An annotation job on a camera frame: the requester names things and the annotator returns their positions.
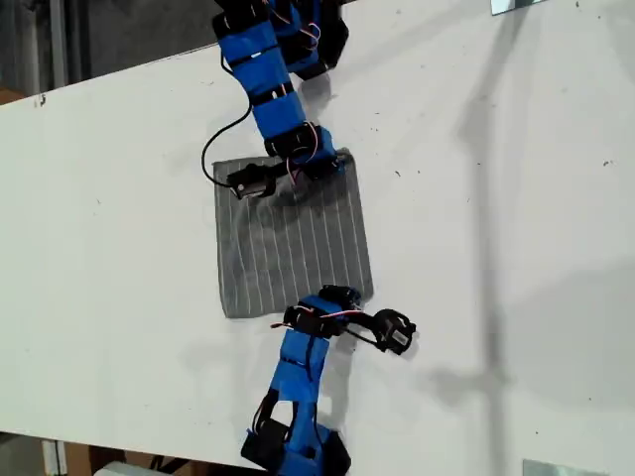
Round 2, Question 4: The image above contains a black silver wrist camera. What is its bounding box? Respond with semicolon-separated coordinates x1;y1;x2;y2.
370;307;419;356
226;162;277;201

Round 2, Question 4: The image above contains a pale plastic bag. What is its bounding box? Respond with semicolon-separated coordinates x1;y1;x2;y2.
93;460;153;476

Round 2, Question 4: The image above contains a white bracket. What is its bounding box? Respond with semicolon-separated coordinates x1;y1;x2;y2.
41;438;68;476

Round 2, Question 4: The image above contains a grey white-striped square towel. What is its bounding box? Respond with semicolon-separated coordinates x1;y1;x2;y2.
211;147;374;320

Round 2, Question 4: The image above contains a black camera cable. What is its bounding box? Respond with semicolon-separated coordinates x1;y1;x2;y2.
199;96;255;188

